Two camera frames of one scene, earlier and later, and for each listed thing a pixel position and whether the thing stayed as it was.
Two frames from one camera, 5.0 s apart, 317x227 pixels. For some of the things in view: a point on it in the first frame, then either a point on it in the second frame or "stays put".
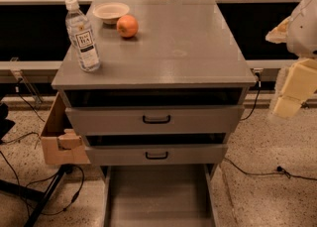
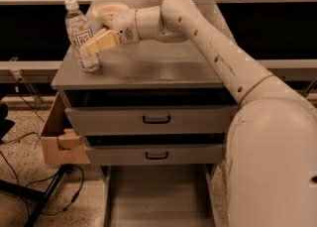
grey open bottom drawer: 159,195 stays put
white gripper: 304,31 → 125,25
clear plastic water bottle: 81,36 stays put
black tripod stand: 16,189 stays put
